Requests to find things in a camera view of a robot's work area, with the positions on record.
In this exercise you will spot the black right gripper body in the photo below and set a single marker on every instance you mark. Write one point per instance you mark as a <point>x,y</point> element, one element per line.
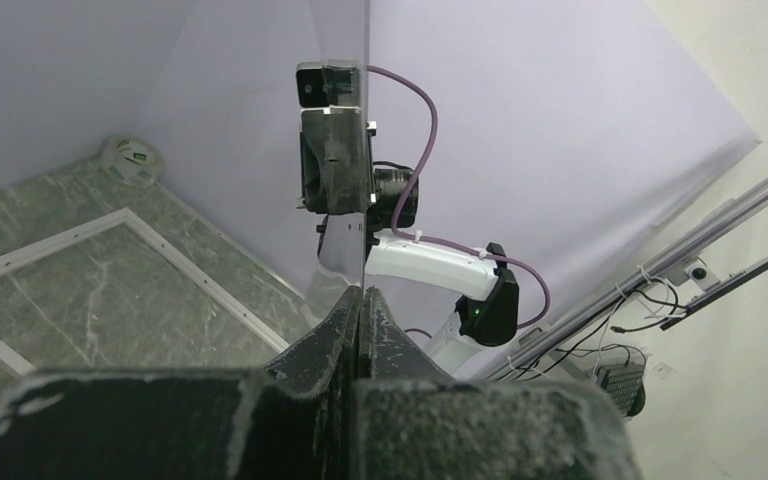
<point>335,161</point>

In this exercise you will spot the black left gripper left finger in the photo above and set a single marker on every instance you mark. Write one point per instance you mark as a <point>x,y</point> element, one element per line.
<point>322,359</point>

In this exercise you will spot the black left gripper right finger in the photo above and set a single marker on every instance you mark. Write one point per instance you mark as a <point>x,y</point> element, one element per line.
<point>386,351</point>

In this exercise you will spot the clear acrylic sheet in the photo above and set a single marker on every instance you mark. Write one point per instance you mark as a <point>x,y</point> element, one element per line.
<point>342,29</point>

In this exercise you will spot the white picture frame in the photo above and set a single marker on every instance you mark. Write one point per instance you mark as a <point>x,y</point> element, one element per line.
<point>113,292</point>

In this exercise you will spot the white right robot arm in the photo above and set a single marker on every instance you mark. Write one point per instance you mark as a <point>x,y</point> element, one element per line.
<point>485,314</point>

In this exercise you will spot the black keyboard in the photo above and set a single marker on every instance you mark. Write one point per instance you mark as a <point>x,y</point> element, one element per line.
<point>624,384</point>

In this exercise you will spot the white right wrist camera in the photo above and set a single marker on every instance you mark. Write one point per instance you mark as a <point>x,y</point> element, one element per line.
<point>321,85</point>

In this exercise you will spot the aluminium rail frame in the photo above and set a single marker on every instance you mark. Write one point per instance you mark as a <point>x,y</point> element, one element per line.
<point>722,221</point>

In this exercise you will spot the black monitor on rail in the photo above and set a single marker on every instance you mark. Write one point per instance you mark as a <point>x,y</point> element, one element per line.
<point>718,291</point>

